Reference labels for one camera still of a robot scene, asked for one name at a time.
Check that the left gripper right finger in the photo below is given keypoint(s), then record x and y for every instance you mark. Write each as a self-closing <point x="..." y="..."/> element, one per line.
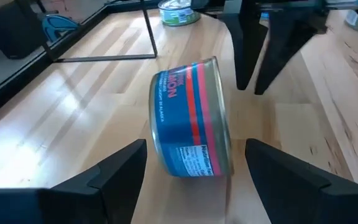
<point x="306" y="202"/>

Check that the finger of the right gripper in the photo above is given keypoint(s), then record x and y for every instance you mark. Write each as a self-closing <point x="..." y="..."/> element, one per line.
<point x="247" y="46"/>
<point x="287" y="34"/>

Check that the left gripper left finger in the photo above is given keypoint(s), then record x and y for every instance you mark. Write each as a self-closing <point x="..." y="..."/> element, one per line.
<point x="73" y="205"/>

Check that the blue pink-striped salmon can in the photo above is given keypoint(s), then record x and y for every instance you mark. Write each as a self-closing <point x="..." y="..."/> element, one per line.
<point x="185" y="124"/>

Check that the green-labelled seafood can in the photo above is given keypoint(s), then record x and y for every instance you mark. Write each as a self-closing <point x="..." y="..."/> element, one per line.
<point x="179" y="15"/>

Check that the wooden shelf black metal legs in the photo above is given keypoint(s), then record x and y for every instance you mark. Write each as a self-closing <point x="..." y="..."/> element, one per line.
<point x="149" y="31"/>

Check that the blue round object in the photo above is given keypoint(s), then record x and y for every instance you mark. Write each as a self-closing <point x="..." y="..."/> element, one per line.
<point x="59" y="28"/>

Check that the black box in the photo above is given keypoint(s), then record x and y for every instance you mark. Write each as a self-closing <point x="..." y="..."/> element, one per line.
<point x="11" y="28"/>

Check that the black metal table frame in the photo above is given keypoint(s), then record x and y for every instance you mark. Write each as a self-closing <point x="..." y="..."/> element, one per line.
<point x="11" y="87"/>

